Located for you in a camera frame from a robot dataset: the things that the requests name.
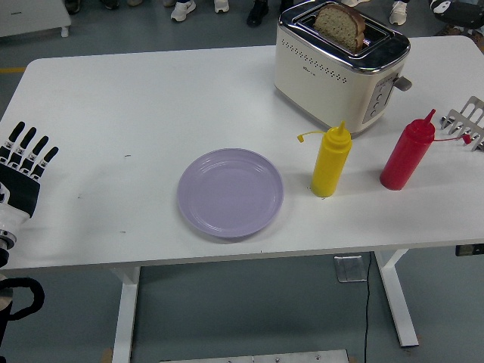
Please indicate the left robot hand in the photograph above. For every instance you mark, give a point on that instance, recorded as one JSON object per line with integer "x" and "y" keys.
{"x": 19, "y": 189}

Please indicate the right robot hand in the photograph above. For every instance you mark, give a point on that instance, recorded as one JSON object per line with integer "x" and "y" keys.
{"x": 461, "y": 13}

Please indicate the brown bread slice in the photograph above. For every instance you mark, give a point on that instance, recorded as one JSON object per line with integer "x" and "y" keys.
{"x": 338, "y": 26}

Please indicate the cream and chrome toaster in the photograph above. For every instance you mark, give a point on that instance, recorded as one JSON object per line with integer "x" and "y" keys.
{"x": 314, "y": 87}

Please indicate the purple round plate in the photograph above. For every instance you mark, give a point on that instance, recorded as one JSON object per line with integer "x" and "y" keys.
{"x": 230, "y": 194}

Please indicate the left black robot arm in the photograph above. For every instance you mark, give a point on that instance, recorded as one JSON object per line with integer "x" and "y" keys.
{"x": 39, "y": 296}

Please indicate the silver floor plate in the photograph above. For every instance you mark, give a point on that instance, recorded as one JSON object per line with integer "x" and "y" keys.
{"x": 349, "y": 269}

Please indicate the brown shoe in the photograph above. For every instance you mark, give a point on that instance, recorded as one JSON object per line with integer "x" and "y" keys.
{"x": 450, "y": 31}

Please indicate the white sneaker with laces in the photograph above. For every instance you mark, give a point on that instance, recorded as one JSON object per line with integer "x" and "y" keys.
{"x": 183, "y": 9}
{"x": 398, "y": 11}

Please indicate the white shoe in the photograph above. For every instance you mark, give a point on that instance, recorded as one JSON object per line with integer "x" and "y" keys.
{"x": 355, "y": 3}
{"x": 222, "y": 5}

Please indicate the metal toast rack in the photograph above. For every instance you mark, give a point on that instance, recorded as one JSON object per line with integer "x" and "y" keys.
{"x": 474, "y": 130}

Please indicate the red squeeze bottle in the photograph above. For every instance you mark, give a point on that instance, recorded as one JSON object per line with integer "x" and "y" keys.
{"x": 404, "y": 162}

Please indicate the white table leg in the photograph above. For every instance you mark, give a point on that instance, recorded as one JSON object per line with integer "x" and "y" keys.
{"x": 125, "y": 321}
{"x": 397, "y": 302}

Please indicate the white side table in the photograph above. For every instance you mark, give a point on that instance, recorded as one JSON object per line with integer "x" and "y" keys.
{"x": 30, "y": 15}

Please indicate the dark shoe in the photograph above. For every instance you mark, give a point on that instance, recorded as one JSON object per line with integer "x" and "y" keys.
{"x": 72, "y": 5}
{"x": 109, "y": 4}

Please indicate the yellow squeeze bottle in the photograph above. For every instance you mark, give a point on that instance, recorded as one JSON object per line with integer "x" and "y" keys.
{"x": 331, "y": 166}

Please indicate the black shoe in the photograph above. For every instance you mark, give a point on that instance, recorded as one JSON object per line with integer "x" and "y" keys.
{"x": 258, "y": 13}

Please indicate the beige shoe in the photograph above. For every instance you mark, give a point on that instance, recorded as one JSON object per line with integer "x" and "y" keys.
{"x": 135, "y": 2}

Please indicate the black table control panel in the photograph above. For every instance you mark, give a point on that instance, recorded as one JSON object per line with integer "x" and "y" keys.
{"x": 469, "y": 250}

